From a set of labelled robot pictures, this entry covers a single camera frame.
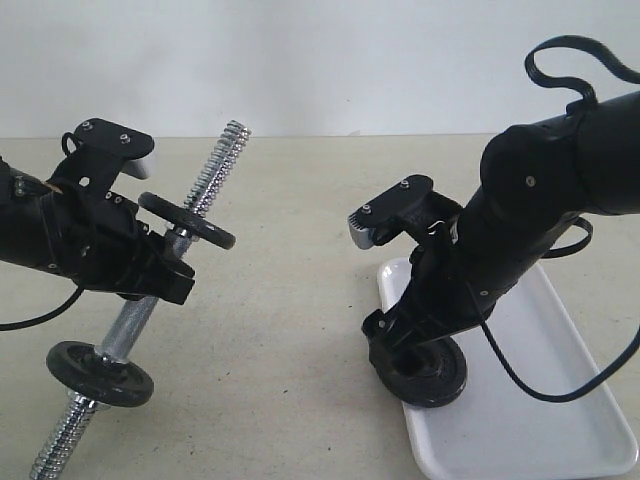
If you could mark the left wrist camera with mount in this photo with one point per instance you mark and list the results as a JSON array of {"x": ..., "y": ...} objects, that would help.
[{"x": 97, "y": 151}]

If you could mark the black round disc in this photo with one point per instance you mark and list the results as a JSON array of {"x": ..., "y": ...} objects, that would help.
[{"x": 186, "y": 220}]

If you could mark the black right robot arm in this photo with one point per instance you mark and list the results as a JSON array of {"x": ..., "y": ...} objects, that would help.
[{"x": 536, "y": 182}]

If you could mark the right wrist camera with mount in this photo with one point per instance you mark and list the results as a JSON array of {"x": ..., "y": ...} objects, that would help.
[{"x": 411, "y": 206}]

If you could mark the black weight plate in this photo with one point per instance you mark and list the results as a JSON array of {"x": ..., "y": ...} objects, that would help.
[
  {"x": 434, "y": 388},
  {"x": 79, "y": 367}
]

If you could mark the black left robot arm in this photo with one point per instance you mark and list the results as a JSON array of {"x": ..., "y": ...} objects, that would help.
[{"x": 23, "y": 240}]

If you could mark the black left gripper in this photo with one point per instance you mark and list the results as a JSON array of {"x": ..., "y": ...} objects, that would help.
[{"x": 101, "y": 246}]

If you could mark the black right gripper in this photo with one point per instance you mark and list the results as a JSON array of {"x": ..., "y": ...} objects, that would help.
[{"x": 454, "y": 285}]

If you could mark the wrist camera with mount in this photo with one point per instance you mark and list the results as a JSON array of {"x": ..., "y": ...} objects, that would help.
[
  {"x": 411, "y": 206},
  {"x": 97, "y": 151}
]

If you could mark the chrome threaded dumbbell bar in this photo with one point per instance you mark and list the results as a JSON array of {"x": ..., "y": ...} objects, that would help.
[{"x": 53, "y": 457}]

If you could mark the white rectangular plastic tray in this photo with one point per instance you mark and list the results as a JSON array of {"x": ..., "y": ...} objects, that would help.
[{"x": 494, "y": 430}]

